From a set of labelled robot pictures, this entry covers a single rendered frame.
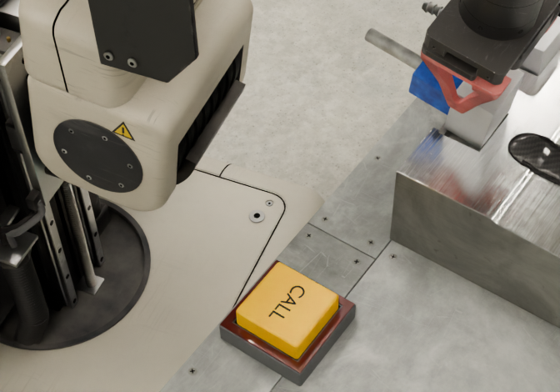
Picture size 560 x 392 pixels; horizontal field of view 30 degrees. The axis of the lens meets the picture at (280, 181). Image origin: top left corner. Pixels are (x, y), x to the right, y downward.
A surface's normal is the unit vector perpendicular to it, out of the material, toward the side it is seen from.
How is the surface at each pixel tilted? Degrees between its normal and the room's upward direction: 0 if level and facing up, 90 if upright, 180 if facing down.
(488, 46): 12
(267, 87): 0
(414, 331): 0
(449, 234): 90
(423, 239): 90
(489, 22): 100
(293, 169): 0
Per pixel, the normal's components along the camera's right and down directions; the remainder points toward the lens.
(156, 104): 0.11, -0.61
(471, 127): -0.59, 0.70
